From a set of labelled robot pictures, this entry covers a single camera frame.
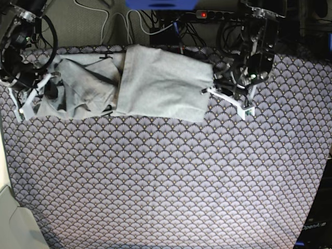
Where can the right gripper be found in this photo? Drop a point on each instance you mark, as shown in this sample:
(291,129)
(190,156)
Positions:
(26,82)

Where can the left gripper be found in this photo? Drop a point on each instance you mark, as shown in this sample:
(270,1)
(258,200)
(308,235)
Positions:
(236,81)

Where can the light grey T-shirt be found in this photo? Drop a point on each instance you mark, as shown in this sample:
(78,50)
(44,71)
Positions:
(141,81)

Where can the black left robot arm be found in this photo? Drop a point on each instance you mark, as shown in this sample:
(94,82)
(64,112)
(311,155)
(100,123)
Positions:
(248,37)

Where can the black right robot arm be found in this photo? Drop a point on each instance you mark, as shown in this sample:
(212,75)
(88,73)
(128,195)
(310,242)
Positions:
(21,26)

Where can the black power strip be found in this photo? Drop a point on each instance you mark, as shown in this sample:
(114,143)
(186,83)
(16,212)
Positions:
(213,15)

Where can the black power adapter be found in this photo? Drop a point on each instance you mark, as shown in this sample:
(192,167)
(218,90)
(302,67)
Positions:
(168,37)

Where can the blue box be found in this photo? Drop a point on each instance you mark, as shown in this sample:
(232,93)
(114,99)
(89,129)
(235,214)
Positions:
(161,4)

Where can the fan-patterned tablecloth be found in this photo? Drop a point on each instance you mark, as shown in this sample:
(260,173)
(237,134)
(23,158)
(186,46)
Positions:
(145,182)

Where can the white plastic bin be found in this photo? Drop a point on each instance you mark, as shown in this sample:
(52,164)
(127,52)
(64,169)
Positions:
(19,228)

